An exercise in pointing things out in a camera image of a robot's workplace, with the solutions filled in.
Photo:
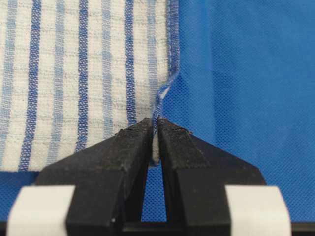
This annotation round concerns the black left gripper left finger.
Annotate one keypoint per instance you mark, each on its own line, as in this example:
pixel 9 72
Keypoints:
pixel 95 192

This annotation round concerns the blue table cloth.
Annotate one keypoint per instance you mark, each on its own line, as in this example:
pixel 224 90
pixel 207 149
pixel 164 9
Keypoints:
pixel 245 82

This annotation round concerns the white blue striped towel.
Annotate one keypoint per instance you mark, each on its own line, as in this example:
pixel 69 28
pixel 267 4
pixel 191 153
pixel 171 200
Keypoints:
pixel 75 72

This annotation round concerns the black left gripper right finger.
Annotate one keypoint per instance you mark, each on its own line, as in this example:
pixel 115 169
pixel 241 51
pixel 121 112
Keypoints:
pixel 214 193

